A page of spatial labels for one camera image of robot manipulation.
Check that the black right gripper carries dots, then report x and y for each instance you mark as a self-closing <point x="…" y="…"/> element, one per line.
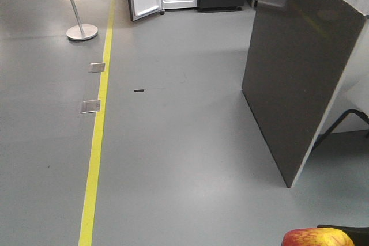
<point x="359" y="235"/>

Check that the red yellow apple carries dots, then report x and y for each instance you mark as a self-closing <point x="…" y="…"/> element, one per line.
<point x="316" y="236"/>

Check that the grey kitchen island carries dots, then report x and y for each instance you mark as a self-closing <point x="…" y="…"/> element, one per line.
<point x="306" y="71"/>

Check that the metal floor socket near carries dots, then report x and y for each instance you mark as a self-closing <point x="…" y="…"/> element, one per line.
<point x="90" y="106"/>

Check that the metal floor socket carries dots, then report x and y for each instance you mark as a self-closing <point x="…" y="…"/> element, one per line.
<point x="97" y="67"/>
<point x="90" y="106"/>

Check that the metal floor socket far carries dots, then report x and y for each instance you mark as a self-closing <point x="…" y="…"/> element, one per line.
<point x="97" y="67"/>

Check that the silver sign stand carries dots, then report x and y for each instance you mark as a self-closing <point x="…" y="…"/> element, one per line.
<point x="80" y="32"/>

